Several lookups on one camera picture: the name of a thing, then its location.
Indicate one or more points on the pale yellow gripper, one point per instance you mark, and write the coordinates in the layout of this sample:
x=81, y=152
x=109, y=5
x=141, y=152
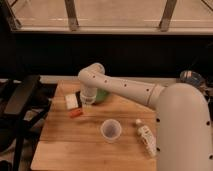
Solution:
x=86, y=108

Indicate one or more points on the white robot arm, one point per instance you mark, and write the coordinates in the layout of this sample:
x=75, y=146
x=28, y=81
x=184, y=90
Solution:
x=183, y=125

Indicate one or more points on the white and black sponge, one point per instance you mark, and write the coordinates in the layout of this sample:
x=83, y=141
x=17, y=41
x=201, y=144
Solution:
x=73, y=101

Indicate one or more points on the green bowl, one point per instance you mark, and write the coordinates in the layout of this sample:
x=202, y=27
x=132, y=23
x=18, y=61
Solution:
x=101, y=96

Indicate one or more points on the wooden cutting board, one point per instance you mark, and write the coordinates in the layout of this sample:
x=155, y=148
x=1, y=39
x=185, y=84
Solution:
x=76, y=144

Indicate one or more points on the clear plastic cup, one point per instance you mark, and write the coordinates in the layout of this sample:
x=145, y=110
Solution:
x=111, y=130

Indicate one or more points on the white plastic bottle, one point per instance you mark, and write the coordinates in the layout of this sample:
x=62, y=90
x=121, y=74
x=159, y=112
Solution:
x=147, y=137

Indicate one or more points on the round blue-grey object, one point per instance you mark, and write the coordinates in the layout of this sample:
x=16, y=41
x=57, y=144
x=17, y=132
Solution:
x=192, y=78

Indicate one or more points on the black stand frame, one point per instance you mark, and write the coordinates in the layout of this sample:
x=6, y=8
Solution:
x=21, y=107

